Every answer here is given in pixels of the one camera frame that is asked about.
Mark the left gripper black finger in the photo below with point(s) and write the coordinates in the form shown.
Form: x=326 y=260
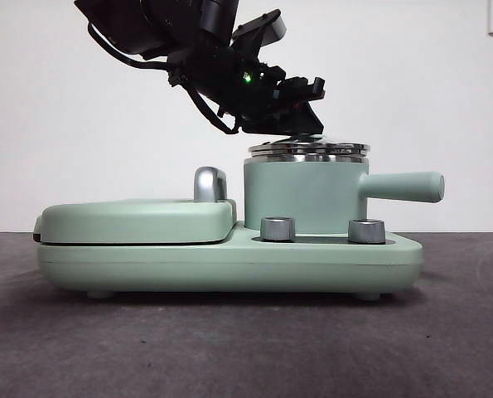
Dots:
x=267 y=123
x=308 y=116

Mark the glass lid with green knob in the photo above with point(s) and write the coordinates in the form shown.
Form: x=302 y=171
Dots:
x=312 y=148

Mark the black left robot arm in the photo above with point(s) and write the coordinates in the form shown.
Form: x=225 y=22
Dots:
x=175 y=29

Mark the mint green steamer pot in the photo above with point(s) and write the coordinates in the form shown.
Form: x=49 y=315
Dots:
x=304 y=190

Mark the silver control knob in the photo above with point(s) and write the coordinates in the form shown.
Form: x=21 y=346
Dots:
x=366 y=232
x=277 y=230

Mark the mint green breakfast machine base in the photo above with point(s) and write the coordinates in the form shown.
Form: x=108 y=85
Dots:
x=229 y=265

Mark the mint green griddle cover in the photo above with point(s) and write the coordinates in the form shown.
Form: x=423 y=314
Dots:
x=130 y=221

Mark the left wrist grey camera box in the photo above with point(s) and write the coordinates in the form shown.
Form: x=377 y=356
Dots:
x=267 y=27

